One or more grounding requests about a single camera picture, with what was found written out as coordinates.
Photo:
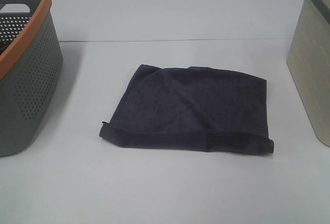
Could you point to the dark navy towel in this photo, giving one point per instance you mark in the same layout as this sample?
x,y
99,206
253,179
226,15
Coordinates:
x,y
194,108

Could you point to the grey basket with orange rim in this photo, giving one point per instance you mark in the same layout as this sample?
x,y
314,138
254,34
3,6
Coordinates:
x,y
31,63

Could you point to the beige bin with grey rim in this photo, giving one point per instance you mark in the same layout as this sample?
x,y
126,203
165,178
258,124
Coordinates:
x,y
308,63

